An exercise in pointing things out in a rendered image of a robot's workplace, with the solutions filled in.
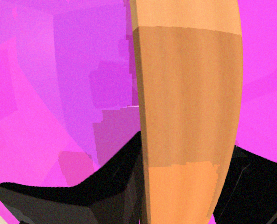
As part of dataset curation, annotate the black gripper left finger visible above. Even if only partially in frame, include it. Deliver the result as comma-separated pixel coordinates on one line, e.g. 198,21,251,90
0,132,145,224

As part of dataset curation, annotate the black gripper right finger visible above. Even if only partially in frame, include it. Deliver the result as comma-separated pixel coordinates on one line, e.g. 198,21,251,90
212,144,277,224

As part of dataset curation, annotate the brown wooden post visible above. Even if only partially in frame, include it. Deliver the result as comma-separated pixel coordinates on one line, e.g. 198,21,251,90
141,186,149,224

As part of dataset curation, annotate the light brown wooden board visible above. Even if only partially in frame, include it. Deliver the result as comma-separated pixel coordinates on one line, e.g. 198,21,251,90
130,0,243,224

